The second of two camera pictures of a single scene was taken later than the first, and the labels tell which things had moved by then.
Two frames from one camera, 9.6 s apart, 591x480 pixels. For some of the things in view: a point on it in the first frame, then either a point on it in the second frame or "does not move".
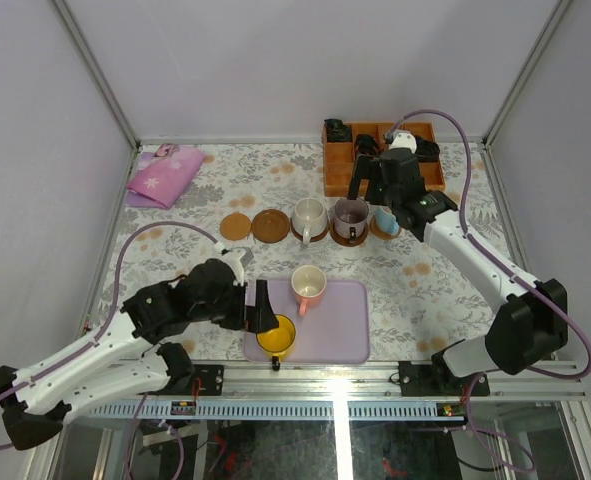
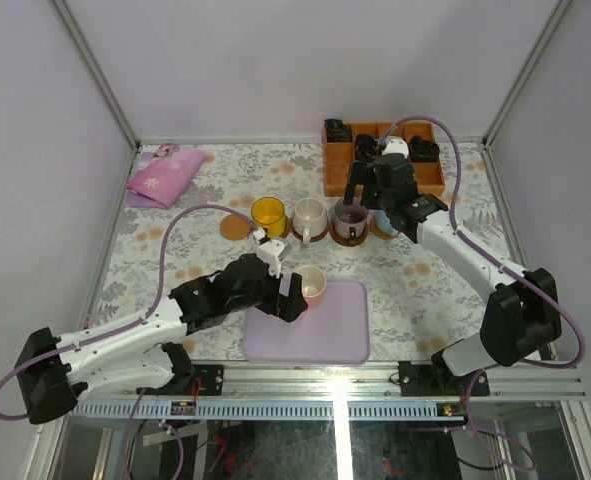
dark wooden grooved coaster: [345, 241] does not move
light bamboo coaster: [378, 232] does not move
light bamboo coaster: [235, 226] does not move
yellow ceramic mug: [279, 338] to [269, 212]
